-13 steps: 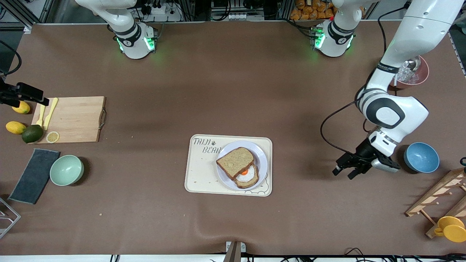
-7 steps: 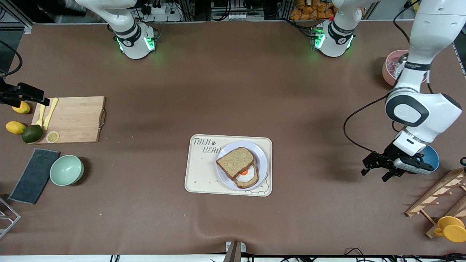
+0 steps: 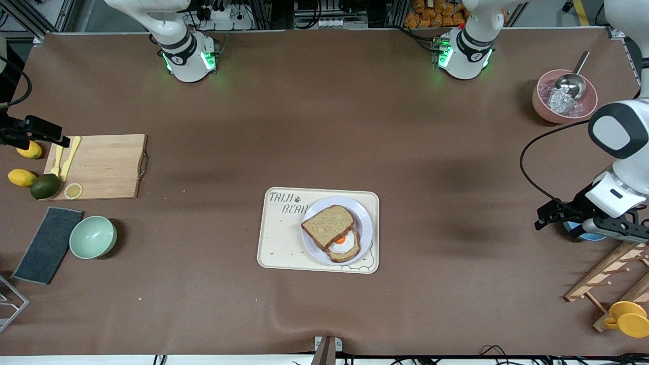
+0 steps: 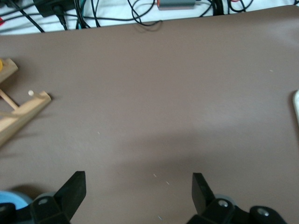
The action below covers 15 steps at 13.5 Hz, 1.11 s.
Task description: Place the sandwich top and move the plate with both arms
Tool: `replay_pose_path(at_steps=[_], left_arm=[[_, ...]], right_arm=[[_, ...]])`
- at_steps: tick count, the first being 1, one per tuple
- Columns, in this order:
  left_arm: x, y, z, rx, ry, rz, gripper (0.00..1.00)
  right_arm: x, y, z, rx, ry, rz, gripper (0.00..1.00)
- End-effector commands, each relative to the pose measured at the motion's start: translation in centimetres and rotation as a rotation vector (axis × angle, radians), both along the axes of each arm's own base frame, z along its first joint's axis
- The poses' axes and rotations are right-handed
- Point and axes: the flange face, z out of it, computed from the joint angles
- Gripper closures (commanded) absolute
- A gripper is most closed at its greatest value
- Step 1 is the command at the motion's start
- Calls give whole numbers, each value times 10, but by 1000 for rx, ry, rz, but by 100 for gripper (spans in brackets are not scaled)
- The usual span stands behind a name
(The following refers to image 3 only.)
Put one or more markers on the blue bowl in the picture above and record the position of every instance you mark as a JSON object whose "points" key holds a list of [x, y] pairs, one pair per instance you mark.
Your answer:
{"points": [[575, 230]]}

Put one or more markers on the white round plate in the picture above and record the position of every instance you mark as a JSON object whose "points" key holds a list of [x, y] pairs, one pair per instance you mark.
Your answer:
{"points": [[362, 223]]}

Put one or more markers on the yellow plastic knife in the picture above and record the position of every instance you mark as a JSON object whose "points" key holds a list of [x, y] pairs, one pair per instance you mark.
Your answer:
{"points": [[70, 157]]}

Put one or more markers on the yellow plastic fork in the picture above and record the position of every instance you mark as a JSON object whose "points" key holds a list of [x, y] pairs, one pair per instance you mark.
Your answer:
{"points": [[57, 161]]}

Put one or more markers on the fried egg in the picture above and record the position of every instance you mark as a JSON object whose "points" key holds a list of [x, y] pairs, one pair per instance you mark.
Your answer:
{"points": [[345, 243]]}

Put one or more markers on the yellow lemon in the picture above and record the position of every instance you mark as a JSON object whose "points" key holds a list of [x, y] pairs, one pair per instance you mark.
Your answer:
{"points": [[33, 151], [21, 178]]}

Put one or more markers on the orange snack packs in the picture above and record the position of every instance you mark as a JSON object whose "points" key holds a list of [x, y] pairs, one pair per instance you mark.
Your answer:
{"points": [[436, 15]]}

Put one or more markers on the plain brown bread slice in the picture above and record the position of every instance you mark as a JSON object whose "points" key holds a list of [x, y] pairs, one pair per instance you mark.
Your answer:
{"points": [[327, 225]]}

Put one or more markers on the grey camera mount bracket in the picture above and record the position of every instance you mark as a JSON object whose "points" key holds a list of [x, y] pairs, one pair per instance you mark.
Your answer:
{"points": [[325, 350]]}

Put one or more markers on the wooden cutting board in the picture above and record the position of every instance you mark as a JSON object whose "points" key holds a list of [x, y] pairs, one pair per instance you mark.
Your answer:
{"points": [[109, 167]]}

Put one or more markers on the clear ice cubes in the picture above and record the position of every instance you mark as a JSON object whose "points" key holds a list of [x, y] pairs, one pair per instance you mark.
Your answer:
{"points": [[560, 105]]}

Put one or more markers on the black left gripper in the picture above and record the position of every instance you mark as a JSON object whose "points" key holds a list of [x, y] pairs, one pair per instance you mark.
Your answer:
{"points": [[572, 210]]}

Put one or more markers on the green avocado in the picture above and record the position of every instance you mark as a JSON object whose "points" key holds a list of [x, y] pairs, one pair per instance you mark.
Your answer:
{"points": [[44, 186]]}

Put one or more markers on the pink bowl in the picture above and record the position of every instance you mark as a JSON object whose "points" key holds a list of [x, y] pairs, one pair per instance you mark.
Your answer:
{"points": [[542, 109]]}

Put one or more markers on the wooden peg rack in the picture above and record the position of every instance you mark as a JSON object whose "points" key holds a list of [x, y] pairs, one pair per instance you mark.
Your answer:
{"points": [[608, 268]]}

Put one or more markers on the yellow cup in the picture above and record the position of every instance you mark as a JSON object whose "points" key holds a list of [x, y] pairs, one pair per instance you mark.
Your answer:
{"points": [[631, 322]]}

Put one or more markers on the dark grey cloth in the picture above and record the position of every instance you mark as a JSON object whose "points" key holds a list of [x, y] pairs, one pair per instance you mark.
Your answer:
{"points": [[48, 246]]}

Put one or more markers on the light green bowl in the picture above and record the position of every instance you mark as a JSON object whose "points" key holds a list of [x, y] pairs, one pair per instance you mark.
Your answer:
{"points": [[92, 237]]}

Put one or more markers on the metal scoop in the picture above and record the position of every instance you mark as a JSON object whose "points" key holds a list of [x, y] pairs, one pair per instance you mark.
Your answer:
{"points": [[570, 83]]}

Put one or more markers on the lemon slice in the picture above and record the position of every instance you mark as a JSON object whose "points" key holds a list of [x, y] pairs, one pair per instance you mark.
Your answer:
{"points": [[73, 191]]}

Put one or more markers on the cream bear print tray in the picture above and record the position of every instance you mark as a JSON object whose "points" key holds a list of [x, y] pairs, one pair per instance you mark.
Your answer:
{"points": [[284, 238]]}

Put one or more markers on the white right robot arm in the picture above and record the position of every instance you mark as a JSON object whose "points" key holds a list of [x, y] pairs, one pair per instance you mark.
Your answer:
{"points": [[190, 61]]}

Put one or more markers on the white power strip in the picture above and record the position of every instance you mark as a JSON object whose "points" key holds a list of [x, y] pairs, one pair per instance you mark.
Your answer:
{"points": [[223, 15]]}

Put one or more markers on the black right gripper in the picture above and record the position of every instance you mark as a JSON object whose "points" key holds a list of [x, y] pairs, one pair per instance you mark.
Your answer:
{"points": [[15, 133]]}

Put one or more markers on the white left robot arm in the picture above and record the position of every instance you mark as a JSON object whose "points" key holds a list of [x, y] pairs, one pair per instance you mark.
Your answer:
{"points": [[623, 132]]}

